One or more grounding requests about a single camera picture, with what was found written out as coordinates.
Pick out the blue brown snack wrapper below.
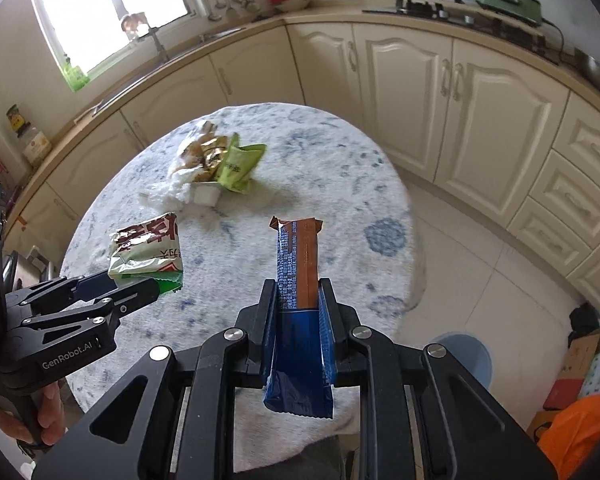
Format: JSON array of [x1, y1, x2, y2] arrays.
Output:
[[264, 217, 332, 418]]

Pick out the clear plastic bag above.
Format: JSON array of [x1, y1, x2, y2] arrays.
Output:
[[140, 168, 195, 214]]

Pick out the round table floral tablecloth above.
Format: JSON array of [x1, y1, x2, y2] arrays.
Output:
[[61, 103, 426, 471]]

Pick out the dark cloth on floor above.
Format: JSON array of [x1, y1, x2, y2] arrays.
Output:
[[568, 302, 600, 346]]

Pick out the cream lower kitchen cabinets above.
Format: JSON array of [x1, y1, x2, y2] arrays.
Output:
[[10, 11, 600, 309]]

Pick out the green dish soap bottle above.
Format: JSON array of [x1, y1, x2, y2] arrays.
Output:
[[61, 55, 91, 92]]

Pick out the glass jar on counter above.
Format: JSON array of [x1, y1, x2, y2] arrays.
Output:
[[6, 104, 52, 169]]

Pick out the black gas stove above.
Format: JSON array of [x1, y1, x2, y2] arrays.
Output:
[[364, 0, 546, 47]]

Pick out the green white noodle packet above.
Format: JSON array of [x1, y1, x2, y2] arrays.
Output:
[[108, 212, 184, 294]]

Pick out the window with white frame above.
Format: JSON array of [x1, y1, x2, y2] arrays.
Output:
[[31, 0, 200, 79]]

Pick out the green snack bag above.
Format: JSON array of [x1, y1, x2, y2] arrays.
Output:
[[215, 133, 266, 194]]

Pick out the small white plastic cup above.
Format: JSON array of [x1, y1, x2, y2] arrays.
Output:
[[192, 182, 223, 207]]

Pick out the person left hand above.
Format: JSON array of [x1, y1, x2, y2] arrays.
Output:
[[0, 381, 67, 449]]

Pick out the orange plastic bag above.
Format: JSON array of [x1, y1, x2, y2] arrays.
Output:
[[538, 394, 600, 480]]

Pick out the chrome sink faucet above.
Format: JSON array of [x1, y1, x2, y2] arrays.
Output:
[[120, 12, 170, 63]]

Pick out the yellow snack bag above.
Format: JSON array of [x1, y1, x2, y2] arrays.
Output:
[[168, 120, 230, 184]]

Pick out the blue plastic trash bin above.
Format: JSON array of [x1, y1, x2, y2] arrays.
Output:
[[431, 332, 493, 390]]

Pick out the brown cardboard box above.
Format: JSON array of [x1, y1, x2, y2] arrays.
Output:
[[527, 328, 600, 443]]

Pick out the steel kitchen sink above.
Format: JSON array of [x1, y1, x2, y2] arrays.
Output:
[[73, 26, 245, 125]]

